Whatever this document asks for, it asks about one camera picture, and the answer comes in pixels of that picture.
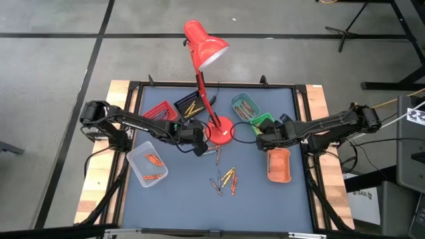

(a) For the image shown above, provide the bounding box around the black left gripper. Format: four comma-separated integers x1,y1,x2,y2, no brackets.
172,119,209,157

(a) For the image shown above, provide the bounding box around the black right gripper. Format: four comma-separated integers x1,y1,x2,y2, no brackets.
256,121,294,153

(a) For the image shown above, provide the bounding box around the clear plastic bin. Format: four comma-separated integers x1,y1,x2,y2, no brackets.
126,141,169,189

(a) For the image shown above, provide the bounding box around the green plastic basket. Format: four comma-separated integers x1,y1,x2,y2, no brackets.
249,112,276,137

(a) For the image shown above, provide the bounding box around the orange plastic bin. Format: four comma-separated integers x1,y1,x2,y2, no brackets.
267,147,293,184

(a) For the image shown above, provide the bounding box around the teal plastic bin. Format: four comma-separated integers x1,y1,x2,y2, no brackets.
230,92,262,122

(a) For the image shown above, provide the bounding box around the black plastic basket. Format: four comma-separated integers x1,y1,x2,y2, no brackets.
173,91,207,120

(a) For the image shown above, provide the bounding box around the red plastic basket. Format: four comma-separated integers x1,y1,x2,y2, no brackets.
142,100,179,122

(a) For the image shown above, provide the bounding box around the wooden table side board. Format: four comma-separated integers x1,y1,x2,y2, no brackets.
73,79,131,225
304,84,355,230

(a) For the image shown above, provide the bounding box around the red desk lamp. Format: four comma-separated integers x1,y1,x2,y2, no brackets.
183,19,236,146

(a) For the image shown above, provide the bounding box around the white cardboard box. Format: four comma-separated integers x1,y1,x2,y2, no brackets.
345,186,382,227

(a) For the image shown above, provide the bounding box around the black tripod stand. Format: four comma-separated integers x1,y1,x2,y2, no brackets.
324,0,369,53

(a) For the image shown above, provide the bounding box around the grey cabinet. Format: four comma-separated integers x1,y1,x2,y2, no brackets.
396,95,425,194

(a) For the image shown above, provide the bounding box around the grey storage box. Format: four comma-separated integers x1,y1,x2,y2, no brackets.
380,181,420,237

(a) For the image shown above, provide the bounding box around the white printed marker sheet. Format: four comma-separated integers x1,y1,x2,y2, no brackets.
406,108,425,126

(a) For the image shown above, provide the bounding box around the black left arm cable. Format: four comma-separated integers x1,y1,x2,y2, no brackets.
174,132,200,154

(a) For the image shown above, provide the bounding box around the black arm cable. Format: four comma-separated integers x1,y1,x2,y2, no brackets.
229,121,263,145
174,132,200,154

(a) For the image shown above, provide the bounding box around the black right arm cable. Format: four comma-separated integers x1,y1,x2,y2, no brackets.
229,121,263,145

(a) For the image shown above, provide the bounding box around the black lamp power cable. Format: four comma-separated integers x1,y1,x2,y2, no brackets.
208,82,220,106

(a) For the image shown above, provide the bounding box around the black aluminium table frame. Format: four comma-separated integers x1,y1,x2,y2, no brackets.
76,74,357,239

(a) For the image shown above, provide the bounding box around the black floor frame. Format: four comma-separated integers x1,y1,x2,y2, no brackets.
361,0,425,91

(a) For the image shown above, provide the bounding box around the yellow extension cord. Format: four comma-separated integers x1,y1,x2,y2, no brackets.
371,88,425,109

